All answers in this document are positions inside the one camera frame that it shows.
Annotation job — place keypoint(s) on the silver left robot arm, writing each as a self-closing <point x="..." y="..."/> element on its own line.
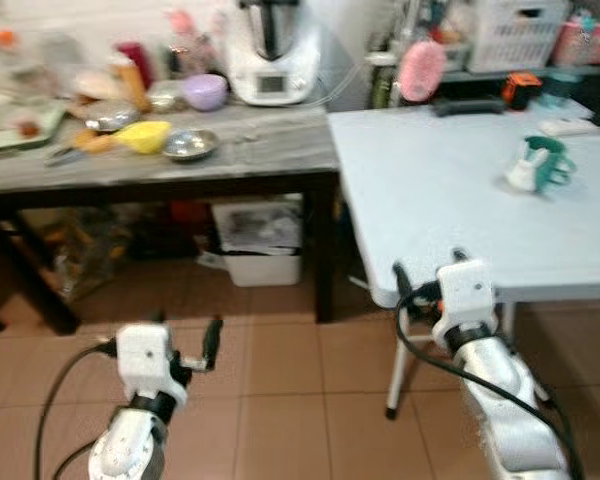
<point x="130" y="448"/>

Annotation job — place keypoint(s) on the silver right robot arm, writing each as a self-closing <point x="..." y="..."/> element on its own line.
<point x="500" y="400"/>

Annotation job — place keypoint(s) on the white folding table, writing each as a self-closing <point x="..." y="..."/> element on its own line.
<point x="430" y="200"/>

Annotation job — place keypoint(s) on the white storage bin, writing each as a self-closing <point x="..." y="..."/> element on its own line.
<point x="260" y="265"/>

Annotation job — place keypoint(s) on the clear plastic bag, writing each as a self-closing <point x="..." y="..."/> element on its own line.
<point x="90" y="255"/>

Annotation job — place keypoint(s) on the small white jug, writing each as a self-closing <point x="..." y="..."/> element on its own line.
<point x="521" y="178"/>

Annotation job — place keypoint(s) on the teal mug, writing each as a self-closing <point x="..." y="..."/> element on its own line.
<point x="553" y="165"/>

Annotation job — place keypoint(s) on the flat white power strip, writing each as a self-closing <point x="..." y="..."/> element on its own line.
<point x="568" y="127"/>

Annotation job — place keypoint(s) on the shallow steel bowl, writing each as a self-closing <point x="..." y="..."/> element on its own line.
<point x="190" y="147"/>

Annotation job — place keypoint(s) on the orange black device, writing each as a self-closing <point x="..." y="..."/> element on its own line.
<point x="520" y="92"/>

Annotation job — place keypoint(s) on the yellow bowl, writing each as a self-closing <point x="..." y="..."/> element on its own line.
<point x="143" y="137"/>

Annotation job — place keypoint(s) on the orange food piece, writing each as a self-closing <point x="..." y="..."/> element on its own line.
<point x="95" y="141"/>

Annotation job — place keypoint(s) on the pink oval pad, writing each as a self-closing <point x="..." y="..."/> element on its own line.
<point x="422" y="71"/>

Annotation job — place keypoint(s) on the dark wooden grey-topped table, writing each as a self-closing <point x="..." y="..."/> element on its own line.
<point x="260" y="150"/>

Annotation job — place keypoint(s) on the teal plastic container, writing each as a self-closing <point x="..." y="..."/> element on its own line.
<point x="562" y="88"/>

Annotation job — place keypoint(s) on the steel bowl with contents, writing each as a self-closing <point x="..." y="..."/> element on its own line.
<point x="111" y="117"/>

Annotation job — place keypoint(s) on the small deep steel bowl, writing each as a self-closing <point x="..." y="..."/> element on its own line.
<point x="166" y="98"/>

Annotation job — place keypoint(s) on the white slotted plastic basket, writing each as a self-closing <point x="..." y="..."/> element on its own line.
<point x="518" y="35"/>

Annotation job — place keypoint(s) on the purple bowl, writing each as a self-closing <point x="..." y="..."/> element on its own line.
<point x="205" y="93"/>

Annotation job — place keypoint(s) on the orange bottle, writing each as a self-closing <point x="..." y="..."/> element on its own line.
<point x="132" y="85"/>

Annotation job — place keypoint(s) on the green tray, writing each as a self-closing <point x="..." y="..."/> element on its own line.
<point x="10" y="132"/>

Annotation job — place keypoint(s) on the white kitchen machine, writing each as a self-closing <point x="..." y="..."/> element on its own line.
<point x="272" y="60"/>

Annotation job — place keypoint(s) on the dark red cup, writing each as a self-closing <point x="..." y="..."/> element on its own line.
<point x="138" y="55"/>

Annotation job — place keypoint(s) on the pink capped clear bottle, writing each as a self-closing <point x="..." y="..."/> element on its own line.
<point x="188" y="40"/>

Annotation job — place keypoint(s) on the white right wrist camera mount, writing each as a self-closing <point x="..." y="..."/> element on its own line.
<point x="468" y="292"/>

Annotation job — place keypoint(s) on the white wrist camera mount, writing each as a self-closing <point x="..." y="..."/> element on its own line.
<point x="468" y="292"/>
<point x="145" y="355"/>

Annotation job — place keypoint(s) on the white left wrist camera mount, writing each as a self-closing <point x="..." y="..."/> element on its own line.
<point x="145" y="355"/>

